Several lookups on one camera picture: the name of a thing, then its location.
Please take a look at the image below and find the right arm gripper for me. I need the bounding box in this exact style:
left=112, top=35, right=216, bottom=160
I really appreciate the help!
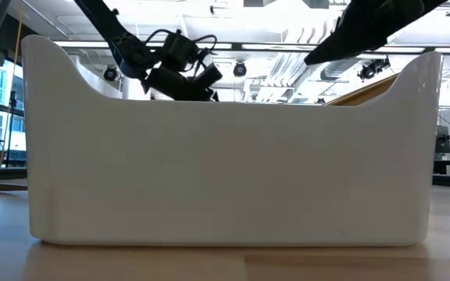
left=305, top=0, right=450, bottom=66

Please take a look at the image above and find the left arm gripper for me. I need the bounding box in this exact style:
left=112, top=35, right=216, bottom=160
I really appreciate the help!
left=142, top=62, right=224, bottom=101

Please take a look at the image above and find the white plastic bin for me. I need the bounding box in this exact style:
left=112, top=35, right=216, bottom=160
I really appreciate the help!
left=20, top=34, right=444, bottom=248

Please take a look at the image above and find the black ceiling fixture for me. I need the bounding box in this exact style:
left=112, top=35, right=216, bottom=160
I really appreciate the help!
left=102, top=65, right=119, bottom=82
left=232, top=61, right=248, bottom=78
left=357, top=57, right=391, bottom=81

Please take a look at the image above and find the black computer monitor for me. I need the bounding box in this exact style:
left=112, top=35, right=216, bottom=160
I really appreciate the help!
left=435, top=125, right=450, bottom=155

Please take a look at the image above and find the black tripod stand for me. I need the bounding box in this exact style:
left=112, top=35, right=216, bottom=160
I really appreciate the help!
left=8, top=90, right=17, bottom=167

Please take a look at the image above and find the silver ventilation duct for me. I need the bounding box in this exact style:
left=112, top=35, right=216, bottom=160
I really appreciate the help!
left=318, top=56, right=370, bottom=83

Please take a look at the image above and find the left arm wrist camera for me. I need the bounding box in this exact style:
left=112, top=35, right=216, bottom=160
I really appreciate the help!
left=161, top=30, right=201, bottom=67

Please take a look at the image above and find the ceiling light rail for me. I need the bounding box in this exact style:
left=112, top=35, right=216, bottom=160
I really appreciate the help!
left=55, top=41, right=450, bottom=55

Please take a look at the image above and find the yellow hanging cable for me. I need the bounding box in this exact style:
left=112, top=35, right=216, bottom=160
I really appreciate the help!
left=0, top=9, right=25, bottom=167

